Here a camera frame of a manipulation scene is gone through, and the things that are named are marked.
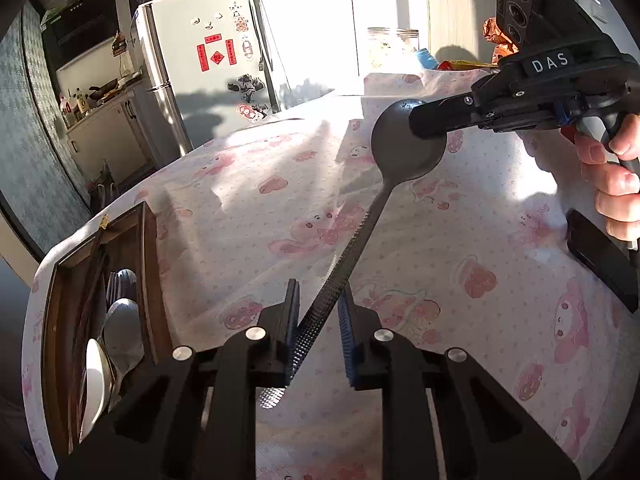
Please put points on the orange snack packet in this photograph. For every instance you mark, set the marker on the orange snack packet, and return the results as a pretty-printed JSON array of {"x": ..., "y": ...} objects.
[{"x": 500, "y": 35}]

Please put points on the large round metal spoon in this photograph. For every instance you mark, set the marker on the large round metal spoon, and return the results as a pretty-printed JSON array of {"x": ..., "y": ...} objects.
[{"x": 400, "y": 150}]

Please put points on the person's right hand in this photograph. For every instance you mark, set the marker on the person's right hand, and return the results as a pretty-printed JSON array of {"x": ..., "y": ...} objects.
[{"x": 617, "y": 190}]

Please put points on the red yellow snack packet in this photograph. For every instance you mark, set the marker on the red yellow snack packet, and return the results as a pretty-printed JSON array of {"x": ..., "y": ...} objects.
[{"x": 465, "y": 65}]

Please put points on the black smartphone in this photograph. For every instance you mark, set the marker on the black smartphone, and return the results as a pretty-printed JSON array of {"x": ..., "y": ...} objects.
[{"x": 600, "y": 260}]

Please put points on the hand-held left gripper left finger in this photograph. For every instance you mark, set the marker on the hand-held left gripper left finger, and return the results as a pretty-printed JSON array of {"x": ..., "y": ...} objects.
[{"x": 294, "y": 340}]

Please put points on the glass jar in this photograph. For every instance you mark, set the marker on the glass jar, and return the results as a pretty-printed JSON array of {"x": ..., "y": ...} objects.
[
  {"x": 382, "y": 47},
  {"x": 407, "y": 42}
]

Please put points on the spoons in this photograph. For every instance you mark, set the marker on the spoons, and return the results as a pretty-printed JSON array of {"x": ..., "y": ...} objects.
[{"x": 120, "y": 330}]

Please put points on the pink printed tablecloth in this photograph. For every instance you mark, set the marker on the pink printed tablecloth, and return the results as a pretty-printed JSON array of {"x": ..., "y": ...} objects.
[{"x": 250, "y": 210}]

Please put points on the brown wooden chopstick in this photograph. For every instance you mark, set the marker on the brown wooden chopstick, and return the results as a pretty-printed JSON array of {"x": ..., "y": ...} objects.
[
  {"x": 92, "y": 270},
  {"x": 99, "y": 265}
]

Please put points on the wooden utensil tray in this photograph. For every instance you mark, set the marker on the wooden utensil tray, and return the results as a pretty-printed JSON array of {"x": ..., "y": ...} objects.
[{"x": 150, "y": 270}]

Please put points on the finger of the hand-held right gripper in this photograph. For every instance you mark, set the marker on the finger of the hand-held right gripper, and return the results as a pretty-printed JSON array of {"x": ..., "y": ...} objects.
[{"x": 440, "y": 116}]

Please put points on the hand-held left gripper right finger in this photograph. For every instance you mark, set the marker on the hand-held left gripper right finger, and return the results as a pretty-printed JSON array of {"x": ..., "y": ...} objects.
[{"x": 347, "y": 345}]

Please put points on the metal fork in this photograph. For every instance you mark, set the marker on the metal fork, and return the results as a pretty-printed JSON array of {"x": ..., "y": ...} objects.
[{"x": 111, "y": 285}]

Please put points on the black range hood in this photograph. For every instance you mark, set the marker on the black range hood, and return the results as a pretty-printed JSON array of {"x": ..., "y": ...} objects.
[{"x": 80, "y": 25}]

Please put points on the striped bag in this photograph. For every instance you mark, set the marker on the striped bag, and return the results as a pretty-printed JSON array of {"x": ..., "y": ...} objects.
[{"x": 102, "y": 180}]

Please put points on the plastic condiment bottle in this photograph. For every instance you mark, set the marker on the plastic condiment bottle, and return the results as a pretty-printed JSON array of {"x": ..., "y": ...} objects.
[{"x": 66, "y": 107}]

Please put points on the silver refrigerator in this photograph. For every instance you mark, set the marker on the silver refrigerator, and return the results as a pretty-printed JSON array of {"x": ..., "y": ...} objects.
[{"x": 200, "y": 85}]

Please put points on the black wok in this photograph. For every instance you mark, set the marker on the black wok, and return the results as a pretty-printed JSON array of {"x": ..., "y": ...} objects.
[{"x": 102, "y": 89}]

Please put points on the white ceramic soup spoon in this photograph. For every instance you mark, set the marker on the white ceramic soup spoon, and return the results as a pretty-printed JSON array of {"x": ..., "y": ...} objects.
[{"x": 95, "y": 385}]

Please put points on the blue packet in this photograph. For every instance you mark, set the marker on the blue packet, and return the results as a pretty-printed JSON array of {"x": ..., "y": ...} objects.
[{"x": 427, "y": 57}]

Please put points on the white kitchen cabinet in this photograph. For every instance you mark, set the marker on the white kitchen cabinet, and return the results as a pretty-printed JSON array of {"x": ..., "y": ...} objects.
[{"x": 105, "y": 135}]

